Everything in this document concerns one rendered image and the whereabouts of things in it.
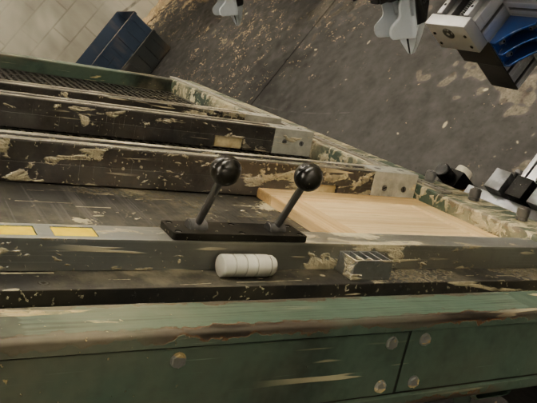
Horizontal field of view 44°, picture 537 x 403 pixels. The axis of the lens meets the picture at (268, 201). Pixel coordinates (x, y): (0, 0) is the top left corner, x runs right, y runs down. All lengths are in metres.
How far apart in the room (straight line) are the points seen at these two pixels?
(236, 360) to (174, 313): 0.07
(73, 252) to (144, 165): 0.42
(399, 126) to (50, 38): 4.06
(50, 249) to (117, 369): 0.25
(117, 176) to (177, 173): 0.11
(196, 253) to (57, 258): 0.17
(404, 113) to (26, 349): 2.81
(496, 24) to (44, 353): 1.43
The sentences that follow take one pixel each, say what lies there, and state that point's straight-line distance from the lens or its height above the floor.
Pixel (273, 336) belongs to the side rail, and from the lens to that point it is 0.63.
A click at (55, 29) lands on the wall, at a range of 6.52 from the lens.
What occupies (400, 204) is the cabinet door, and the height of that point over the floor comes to 0.97.
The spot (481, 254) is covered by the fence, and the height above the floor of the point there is 1.04.
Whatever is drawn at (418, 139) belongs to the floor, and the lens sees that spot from 3.06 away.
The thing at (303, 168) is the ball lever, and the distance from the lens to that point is 0.85.
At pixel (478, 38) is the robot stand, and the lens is 1.73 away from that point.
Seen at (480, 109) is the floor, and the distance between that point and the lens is 3.00.
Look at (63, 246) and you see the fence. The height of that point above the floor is 1.62.
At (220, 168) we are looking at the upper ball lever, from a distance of 0.78.
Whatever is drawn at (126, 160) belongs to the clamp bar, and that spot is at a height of 1.48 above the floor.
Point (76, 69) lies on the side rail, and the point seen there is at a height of 1.23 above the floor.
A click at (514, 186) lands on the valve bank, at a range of 1.61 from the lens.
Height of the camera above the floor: 1.94
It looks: 34 degrees down
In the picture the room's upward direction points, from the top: 48 degrees counter-clockwise
